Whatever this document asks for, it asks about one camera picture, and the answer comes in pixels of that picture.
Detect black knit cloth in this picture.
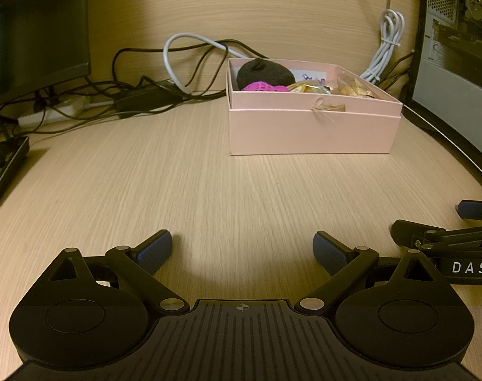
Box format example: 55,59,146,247
236,59,294,88

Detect black computer case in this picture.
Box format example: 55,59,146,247
402,0,482,203

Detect white power strip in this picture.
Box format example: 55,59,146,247
17,95,91,130

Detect pink cardboard box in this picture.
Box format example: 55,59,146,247
225,57,404,155

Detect straw ribbon bow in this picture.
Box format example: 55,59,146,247
310,97,347,125

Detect black power adapter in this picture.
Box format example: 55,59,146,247
116,81,183,118

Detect black computer monitor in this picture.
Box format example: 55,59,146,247
0,0,91,110

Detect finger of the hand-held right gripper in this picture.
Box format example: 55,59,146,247
391,219,482,255
457,200,482,222

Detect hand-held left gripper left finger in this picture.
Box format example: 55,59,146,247
48,229,190,315

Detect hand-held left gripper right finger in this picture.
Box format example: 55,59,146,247
298,230,440,314

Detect white bundled cable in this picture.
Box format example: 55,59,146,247
359,0,407,85

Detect clear bread packet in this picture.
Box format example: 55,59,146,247
335,72,378,99

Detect black computer keyboard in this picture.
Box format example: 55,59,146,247
0,135,30,221

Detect white looped cable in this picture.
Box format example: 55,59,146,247
163,33,267,90

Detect black cable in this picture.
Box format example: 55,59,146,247
0,77,124,137
112,39,231,97
378,49,415,90

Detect pink mesh object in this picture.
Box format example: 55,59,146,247
241,80,290,93

